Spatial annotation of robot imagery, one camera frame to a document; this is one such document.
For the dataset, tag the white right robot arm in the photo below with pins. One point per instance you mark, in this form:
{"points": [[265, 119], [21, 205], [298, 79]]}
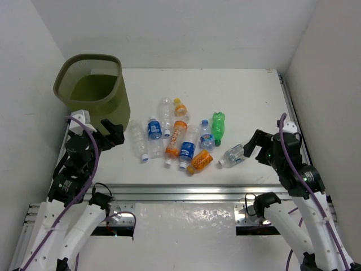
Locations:
{"points": [[319, 247]]}

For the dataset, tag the small bottle colourful label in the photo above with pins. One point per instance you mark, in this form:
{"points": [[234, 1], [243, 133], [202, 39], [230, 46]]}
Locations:
{"points": [[207, 141]]}

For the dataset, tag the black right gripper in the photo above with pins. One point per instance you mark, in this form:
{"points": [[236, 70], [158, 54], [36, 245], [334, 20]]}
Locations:
{"points": [[262, 138]]}

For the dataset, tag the clear bottle white cap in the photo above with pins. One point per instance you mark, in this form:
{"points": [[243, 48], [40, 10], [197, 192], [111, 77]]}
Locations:
{"points": [[165, 112]]}

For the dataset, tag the small orange bottle yellow cap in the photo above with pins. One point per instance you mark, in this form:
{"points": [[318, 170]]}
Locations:
{"points": [[180, 110]]}

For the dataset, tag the orange juice bottle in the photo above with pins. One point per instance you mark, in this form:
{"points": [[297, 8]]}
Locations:
{"points": [[199, 162]]}

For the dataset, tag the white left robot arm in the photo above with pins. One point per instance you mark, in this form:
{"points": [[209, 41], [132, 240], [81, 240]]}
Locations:
{"points": [[66, 223]]}

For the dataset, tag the clear ribbed bottle blue cap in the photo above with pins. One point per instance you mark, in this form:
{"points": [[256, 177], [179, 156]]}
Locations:
{"points": [[138, 140]]}

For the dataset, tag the blue label water bottle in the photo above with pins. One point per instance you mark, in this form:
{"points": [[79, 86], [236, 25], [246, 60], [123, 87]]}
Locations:
{"points": [[156, 144]]}

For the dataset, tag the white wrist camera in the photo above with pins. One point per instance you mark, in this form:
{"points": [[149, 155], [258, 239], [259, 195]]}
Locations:
{"points": [[83, 117], [287, 127]]}

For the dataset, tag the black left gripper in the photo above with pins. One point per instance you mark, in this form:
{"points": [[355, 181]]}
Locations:
{"points": [[110, 135]]}

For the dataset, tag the tall orange label bottle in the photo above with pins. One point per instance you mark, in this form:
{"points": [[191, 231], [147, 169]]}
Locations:
{"points": [[174, 147]]}

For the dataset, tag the olive green mesh bin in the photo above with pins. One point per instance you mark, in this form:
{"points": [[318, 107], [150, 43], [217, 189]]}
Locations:
{"points": [[94, 82]]}

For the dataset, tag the green plastic bottle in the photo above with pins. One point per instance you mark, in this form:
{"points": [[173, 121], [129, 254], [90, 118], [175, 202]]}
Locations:
{"points": [[218, 127]]}

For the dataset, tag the aluminium rail frame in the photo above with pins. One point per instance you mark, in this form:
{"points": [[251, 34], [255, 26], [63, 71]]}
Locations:
{"points": [[251, 99]]}

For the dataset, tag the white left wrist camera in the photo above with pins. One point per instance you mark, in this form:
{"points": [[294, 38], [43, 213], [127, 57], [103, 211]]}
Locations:
{"points": [[83, 117]]}

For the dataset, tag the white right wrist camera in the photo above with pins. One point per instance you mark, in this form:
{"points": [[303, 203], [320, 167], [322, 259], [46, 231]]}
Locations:
{"points": [[287, 127]]}

